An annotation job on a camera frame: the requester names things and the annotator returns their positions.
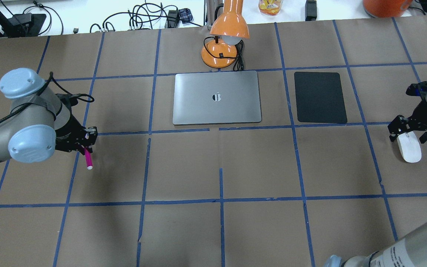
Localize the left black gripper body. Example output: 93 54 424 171
55 115 90 153

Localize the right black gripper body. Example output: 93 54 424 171
410 102 427 131

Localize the pink marker pen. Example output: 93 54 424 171
84 153 93 169

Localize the white computer mouse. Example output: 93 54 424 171
397 131 422 163

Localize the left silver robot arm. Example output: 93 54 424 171
0 68 98 169

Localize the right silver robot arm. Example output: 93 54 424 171
325 101 427 267

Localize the black mousepad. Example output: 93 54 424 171
294 72 348 124

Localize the orange cylindrical container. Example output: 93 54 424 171
362 0 413 17

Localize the black tripod stand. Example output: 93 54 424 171
0 0 52 38

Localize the silver closed laptop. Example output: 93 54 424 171
172 70 262 125

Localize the black power adapter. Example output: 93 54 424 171
305 0 317 21

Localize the orange desk lamp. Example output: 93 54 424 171
201 0 250 71

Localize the black lamp power cable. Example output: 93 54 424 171
213 40 245 72

